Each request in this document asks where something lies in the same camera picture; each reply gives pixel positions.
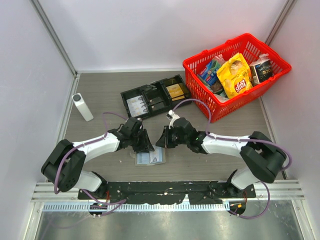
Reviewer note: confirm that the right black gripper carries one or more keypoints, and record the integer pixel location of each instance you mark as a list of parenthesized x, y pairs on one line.
[(164, 141)]

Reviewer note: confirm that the white cards stack in tray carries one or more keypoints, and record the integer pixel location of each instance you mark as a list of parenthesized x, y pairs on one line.
[(137, 106)]

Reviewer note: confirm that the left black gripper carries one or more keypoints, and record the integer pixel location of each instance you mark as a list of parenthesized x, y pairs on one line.
[(145, 145)]

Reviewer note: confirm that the green sponge pack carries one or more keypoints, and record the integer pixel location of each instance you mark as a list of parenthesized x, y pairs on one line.
[(213, 66)]

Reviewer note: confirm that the yellow Lays chips bag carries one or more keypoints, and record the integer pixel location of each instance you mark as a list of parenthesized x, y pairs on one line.
[(235, 76)]

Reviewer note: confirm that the white VIP card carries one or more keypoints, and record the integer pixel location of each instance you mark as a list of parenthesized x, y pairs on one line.
[(155, 158)]

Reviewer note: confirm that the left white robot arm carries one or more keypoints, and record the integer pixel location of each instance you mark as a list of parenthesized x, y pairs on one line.
[(64, 166)]

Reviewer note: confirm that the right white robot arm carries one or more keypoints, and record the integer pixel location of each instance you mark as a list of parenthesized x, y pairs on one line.
[(263, 159)]

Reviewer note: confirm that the red plastic shopping basket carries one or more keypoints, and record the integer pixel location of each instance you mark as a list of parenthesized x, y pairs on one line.
[(251, 48)]

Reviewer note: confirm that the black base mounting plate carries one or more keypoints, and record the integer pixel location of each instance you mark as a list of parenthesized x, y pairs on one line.
[(170, 192)]

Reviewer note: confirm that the blue toothpaste box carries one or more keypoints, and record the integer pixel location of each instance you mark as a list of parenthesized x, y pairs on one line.
[(207, 77)]

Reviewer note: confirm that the black coffee package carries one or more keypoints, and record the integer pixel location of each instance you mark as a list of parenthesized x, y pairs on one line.
[(261, 71)]

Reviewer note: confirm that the white cylindrical bottle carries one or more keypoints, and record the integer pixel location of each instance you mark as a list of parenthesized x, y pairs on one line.
[(82, 107)]

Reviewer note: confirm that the gold cards stack in tray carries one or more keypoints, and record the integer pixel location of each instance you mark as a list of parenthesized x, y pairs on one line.
[(177, 92)]

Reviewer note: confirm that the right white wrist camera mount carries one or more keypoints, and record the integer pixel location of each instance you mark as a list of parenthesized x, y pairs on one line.
[(172, 117)]

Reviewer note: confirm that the black cards stack in tray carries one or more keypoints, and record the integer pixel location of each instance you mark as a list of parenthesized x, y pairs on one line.
[(157, 103)]

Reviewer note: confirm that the black three-compartment card tray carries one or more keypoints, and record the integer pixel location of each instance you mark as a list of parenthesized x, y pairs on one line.
[(152, 90)]

